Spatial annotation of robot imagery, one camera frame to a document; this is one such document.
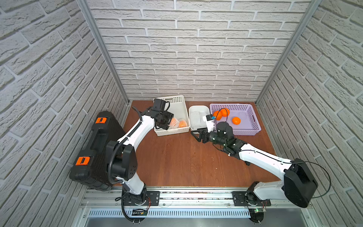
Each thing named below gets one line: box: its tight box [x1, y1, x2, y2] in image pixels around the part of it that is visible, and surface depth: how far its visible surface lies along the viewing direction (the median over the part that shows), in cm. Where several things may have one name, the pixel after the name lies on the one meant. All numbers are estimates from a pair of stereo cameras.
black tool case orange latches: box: [69, 110, 126, 191], surface depth 63 cm
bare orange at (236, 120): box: [231, 116, 242, 126], surface depth 105 cm
